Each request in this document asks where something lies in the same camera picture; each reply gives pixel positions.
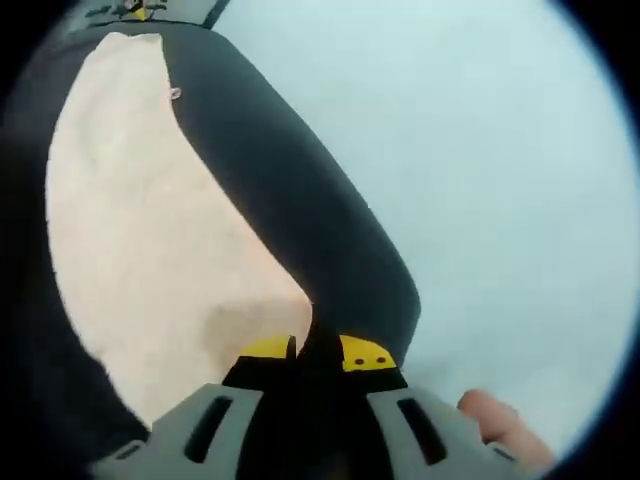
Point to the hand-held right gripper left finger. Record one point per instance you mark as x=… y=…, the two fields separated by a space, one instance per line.
x=200 y=435

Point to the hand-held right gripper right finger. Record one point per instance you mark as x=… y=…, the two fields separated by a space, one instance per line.
x=450 y=440

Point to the pink towel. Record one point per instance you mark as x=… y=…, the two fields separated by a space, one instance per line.
x=150 y=225

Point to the person's right hand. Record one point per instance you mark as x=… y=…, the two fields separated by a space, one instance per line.
x=500 y=422

